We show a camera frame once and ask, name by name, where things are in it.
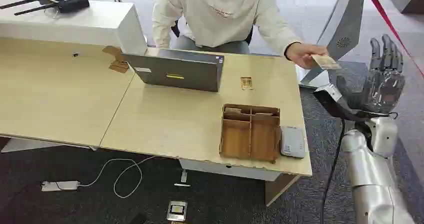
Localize person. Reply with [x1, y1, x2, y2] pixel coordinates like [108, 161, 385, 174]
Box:
[151, 0, 303, 57]

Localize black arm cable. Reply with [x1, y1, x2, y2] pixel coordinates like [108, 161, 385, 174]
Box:
[319, 119, 347, 224]

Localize grey metal stand panel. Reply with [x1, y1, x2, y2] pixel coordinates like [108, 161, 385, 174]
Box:
[299, 0, 383, 88]

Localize wooden compartment box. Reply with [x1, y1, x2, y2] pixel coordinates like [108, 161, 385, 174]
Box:
[219, 103, 282, 164]

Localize red strap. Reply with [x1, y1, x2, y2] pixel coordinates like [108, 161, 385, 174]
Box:
[368, 0, 424, 79]

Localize white cabinet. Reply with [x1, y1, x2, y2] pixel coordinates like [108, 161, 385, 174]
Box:
[0, 0, 149, 55]

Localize metal floor socket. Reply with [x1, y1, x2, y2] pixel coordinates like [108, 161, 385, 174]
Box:
[166, 200, 188, 223]

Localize wooden desk leg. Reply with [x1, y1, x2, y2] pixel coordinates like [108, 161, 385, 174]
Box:
[264, 173, 301, 207]

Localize person's left hand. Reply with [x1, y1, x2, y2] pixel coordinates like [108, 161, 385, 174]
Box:
[285, 42, 329, 70]

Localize small white floor bracket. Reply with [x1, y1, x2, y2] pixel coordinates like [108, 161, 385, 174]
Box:
[173, 169, 192, 188]

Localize white power cable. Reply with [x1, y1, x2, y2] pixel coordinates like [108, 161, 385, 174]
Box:
[78, 155, 157, 199]

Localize white power adapter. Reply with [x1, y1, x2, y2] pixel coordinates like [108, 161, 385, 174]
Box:
[41, 180, 81, 193]

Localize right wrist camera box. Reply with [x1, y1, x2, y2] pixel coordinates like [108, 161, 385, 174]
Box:
[312, 84, 367, 121]

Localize grey laptop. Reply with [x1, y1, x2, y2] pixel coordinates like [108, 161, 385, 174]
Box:
[121, 48, 225, 93]

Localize white card reader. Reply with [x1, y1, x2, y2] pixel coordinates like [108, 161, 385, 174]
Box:
[280, 126, 307, 159]

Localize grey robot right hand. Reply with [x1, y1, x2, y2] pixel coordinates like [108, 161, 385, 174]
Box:
[336, 34, 406, 116]

